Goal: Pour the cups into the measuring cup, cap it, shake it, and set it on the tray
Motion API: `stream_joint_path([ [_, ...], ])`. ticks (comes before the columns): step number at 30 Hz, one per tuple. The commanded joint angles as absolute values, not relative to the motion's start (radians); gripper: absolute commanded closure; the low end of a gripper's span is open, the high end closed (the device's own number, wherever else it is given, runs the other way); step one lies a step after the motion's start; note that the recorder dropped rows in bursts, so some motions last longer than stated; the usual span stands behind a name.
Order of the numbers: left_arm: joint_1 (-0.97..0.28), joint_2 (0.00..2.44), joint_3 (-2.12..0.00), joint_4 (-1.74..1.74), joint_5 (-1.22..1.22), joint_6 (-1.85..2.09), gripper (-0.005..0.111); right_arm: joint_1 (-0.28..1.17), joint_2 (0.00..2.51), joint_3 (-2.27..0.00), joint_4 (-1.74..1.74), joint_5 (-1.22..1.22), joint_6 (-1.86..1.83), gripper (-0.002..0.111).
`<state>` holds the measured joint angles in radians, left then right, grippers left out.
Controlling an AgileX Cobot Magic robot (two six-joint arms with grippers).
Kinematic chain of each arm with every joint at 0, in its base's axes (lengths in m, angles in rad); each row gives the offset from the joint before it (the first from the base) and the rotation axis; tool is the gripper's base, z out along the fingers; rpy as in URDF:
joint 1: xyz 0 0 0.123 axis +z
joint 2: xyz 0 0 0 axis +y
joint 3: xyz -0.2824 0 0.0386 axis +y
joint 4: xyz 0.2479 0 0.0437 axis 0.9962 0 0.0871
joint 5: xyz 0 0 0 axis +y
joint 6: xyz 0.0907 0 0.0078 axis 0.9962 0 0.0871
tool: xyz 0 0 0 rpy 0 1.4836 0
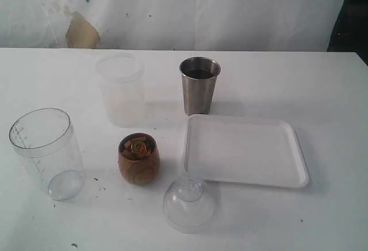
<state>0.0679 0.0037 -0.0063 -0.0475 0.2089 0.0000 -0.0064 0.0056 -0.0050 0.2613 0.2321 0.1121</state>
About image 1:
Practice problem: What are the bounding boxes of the clear dome shaker lid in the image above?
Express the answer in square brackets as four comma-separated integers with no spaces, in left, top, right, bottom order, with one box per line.
[163,173,215,230]

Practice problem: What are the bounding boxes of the dark curtain at right edge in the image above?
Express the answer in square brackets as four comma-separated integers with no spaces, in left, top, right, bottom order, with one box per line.
[327,0,367,63]

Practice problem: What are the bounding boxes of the white rectangular tray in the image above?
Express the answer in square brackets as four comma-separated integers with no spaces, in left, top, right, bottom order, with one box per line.
[183,115,309,188]

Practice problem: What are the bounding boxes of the translucent plastic container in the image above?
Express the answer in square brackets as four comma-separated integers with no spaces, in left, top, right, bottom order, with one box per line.
[95,52,145,127]

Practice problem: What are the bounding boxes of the gold coins and brown cubes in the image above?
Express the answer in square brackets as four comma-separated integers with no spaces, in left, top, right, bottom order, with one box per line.
[122,136,152,161]

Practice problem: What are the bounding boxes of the brown wooden cup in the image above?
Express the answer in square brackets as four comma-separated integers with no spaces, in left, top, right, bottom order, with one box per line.
[118,133,160,185]

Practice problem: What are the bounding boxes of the clear plastic shaker cup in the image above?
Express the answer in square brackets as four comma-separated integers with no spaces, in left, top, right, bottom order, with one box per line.
[9,108,85,201]

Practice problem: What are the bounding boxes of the stainless steel cup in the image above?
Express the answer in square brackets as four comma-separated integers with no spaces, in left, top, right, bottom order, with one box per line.
[179,56,221,116]

